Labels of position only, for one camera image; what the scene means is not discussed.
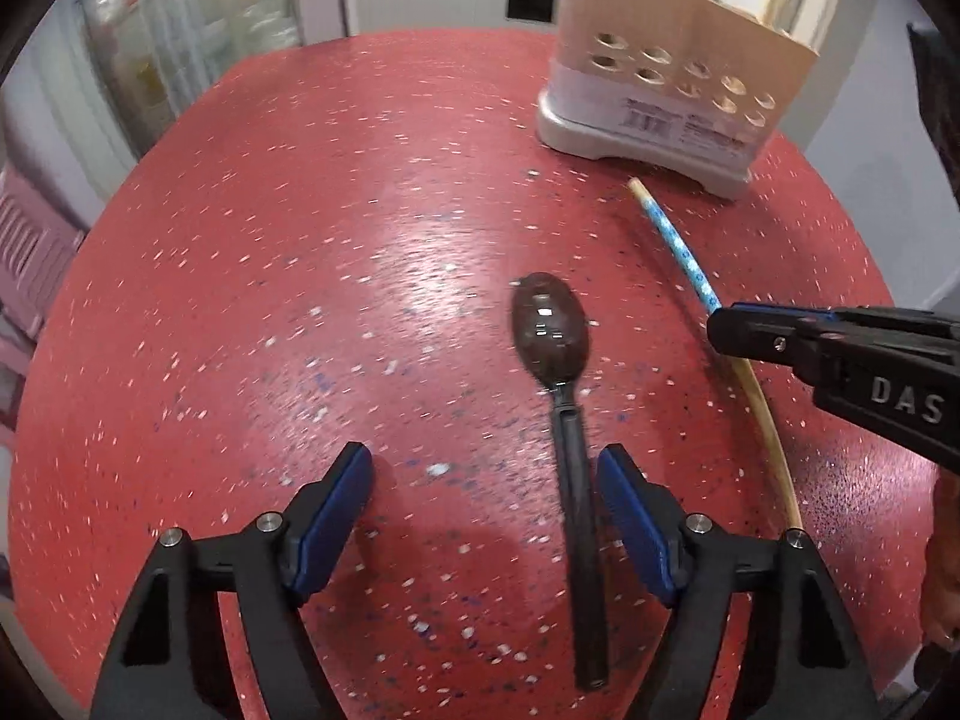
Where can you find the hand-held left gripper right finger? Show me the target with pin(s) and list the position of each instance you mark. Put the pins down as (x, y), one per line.
(634, 517)

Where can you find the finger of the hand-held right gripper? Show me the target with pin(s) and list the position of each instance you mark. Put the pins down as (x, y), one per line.
(757, 334)

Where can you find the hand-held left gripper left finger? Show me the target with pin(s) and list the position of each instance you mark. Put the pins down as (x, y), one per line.
(337, 510)

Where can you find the blue patterned chopstick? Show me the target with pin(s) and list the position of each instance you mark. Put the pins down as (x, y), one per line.
(679, 240)

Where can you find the dark translucent plastic spoon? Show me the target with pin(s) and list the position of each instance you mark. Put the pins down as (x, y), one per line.
(551, 330)

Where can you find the beige perforated utensil holder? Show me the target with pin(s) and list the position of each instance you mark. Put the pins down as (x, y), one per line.
(675, 22)

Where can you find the person's right hand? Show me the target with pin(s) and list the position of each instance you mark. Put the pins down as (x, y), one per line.
(946, 562)

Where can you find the stack of pink stools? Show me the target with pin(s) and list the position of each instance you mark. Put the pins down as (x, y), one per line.
(30, 255)

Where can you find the glass door refrigerator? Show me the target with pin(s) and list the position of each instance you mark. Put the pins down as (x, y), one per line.
(195, 22)

